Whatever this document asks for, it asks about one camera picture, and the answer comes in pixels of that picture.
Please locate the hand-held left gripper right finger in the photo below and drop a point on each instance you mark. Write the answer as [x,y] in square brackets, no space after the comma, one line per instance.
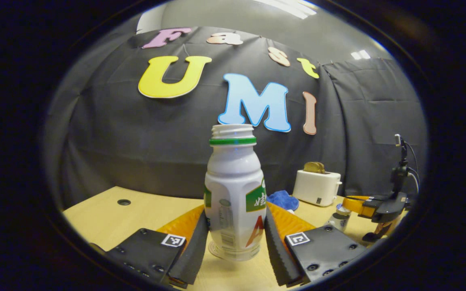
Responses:
[279,254]

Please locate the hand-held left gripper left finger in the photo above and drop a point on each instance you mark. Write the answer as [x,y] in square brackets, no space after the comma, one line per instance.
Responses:
[192,254]

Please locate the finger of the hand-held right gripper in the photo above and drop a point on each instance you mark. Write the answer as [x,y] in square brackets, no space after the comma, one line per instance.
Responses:
[388,208]
[358,204]

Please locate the round wooden coaster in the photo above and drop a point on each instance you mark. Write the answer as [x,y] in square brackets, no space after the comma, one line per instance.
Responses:
[212,250]

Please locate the white blue-patterned teacup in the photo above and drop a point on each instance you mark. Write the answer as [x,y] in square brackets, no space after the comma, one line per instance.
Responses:
[338,222]

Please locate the white water bottle green label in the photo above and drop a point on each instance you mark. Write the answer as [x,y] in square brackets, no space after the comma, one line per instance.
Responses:
[235,182]

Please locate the white toaster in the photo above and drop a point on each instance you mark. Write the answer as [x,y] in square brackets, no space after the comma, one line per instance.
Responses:
[316,188]

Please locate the brown toast slice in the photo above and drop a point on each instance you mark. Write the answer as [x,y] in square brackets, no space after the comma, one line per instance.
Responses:
[310,167]
[321,169]

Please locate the blue towel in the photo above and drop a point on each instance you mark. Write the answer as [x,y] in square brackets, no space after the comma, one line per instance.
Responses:
[283,200]

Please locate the black table grommet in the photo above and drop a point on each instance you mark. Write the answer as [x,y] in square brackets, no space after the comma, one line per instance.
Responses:
[123,202]

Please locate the black backdrop cloth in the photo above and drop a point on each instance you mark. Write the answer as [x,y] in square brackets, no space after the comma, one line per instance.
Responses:
[136,141]

